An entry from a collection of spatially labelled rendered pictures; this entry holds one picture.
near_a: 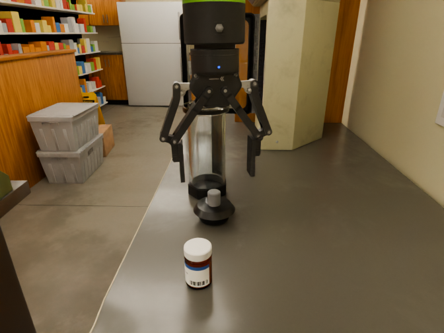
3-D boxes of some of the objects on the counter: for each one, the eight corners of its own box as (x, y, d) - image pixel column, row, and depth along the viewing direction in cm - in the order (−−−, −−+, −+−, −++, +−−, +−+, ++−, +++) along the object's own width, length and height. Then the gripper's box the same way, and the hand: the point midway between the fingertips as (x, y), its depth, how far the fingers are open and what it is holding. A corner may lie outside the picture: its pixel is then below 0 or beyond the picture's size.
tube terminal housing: (310, 125, 138) (336, -91, 107) (332, 150, 108) (376, -138, 77) (254, 124, 138) (263, -90, 108) (260, 150, 109) (275, -136, 78)
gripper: (281, 44, 53) (274, 163, 61) (136, 47, 49) (150, 173, 58) (298, 45, 46) (287, 179, 54) (131, 49, 42) (148, 191, 51)
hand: (217, 168), depth 55 cm, fingers open, 12 cm apart
